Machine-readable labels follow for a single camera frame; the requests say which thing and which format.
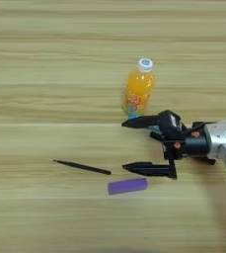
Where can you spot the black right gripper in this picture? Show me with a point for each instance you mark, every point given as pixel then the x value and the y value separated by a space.
pixel 193 145

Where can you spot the purple rectangular block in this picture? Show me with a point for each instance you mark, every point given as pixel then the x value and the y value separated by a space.
pixel 127 186

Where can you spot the thin black stick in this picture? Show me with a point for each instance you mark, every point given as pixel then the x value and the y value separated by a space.
pixel 81 167

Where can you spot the orange juice bottle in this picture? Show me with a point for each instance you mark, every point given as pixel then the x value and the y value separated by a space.
pixel 139 87

